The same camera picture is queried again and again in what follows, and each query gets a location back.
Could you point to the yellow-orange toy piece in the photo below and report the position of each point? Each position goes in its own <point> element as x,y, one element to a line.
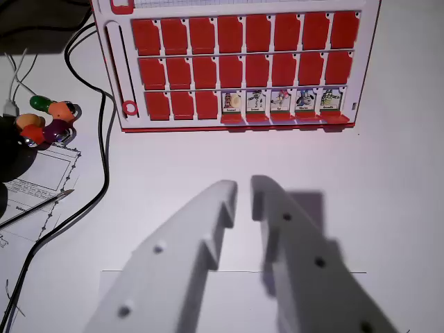
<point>27,121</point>

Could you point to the thin dark pen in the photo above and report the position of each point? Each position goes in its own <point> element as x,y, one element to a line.
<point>38,207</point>

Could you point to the red star toy piece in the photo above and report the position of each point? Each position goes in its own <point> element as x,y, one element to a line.
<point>33,133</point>

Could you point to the black box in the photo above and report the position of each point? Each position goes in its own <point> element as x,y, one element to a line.
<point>38,24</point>

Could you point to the printed paper sheet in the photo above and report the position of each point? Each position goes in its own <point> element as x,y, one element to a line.
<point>45,166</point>

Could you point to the black rounded object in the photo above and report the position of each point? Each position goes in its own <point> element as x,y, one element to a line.
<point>14,156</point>

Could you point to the green toy piece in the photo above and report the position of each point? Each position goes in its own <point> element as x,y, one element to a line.
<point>40,102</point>

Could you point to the orange toy piece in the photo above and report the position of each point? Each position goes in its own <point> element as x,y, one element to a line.
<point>60,111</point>

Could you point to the purple toy piece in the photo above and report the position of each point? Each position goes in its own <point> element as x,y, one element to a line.
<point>53,131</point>

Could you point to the red and white game board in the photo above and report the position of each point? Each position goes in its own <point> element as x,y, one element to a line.
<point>239,52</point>

